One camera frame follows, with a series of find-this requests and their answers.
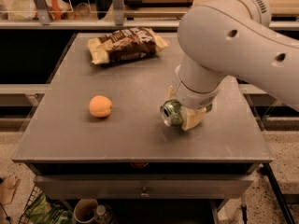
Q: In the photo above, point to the orange fruit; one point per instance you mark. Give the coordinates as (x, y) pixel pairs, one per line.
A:
(100, 106)

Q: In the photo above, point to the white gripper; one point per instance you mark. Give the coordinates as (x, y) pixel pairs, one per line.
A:
(193, 99)

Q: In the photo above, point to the green soda can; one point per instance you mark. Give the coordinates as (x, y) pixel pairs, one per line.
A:
(171, 113)

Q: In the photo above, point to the wire basket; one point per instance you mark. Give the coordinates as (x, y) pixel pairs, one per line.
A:
(35, 192)

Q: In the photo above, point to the brown paper bag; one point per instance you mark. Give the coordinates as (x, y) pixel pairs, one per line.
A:
(8, 188)

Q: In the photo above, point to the orange white bag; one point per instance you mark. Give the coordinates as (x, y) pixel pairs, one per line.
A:
(25, 10)

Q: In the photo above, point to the grey table drawer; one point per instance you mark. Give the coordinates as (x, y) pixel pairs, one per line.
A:
(143, 187)

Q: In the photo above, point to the brown chip bag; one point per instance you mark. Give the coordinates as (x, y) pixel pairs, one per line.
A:
(126, 45)

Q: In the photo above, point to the paper cup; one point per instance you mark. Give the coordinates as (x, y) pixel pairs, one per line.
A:
(84, 211)

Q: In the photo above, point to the plastic bottle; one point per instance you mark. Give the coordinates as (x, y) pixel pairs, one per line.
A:
(103, 215)

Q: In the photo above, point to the metal railing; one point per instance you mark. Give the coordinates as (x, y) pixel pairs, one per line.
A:
(158, 19)

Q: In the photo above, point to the green bag in basket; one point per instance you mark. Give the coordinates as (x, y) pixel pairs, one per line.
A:
(44, 211)

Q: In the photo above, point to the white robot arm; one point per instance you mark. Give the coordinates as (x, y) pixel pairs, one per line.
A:
(224, 38)

